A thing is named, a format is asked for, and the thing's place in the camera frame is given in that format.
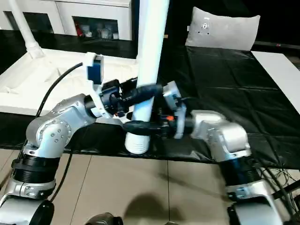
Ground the black padded mat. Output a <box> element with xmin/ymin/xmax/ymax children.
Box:
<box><xmin>0</xmin><ymin>29</ymin><xmax>300</xmax><ymax>169</ymax></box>

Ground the white cabinet with glass doors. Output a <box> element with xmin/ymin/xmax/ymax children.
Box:
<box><xmin>0</xmin><ymin>0</ymin><xmax>133</xmax><ymax>42</ymax></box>

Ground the grey pillow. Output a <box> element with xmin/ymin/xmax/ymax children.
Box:
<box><xmin>184</xmin><ymin>6</ymin><xmax>261</xmax><ymax>51</ymax></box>

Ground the white flat board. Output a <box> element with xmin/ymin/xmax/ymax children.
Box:
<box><xmin>250</xmin><ymin>50</ymin><xmax>300</xmax><ymax>118</ymax></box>

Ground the black stand leg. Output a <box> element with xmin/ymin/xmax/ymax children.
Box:
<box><xmin>274</xmin><ymin>180</ymin><xmax>300</xmax><ymax>197</ymax></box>

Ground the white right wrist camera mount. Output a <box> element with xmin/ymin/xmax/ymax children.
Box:
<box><xmin>163</xmin><ymin>81</ymin><xmax>188</xmax><ymax>140</ymax></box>

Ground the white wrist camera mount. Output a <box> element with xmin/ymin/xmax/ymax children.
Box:
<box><xmin>83</xmin><ymin>52</ymin><xmax>113</xmax><ymax>119</ymax></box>
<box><xmin>163</xmin><ymin>81</ymin><xmax>188</xmax><ymax>140</ymax></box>

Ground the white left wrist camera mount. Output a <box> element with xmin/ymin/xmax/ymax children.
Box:
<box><xmin>83</xmin><ymin>52</ymin><xmax>113</xmax><ymax>119</ymax></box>

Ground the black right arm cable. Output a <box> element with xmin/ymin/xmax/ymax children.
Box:
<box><xmin>178</xmin><ymin>97</ymin><xmax>300</xmax><ymax>221</ymax></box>

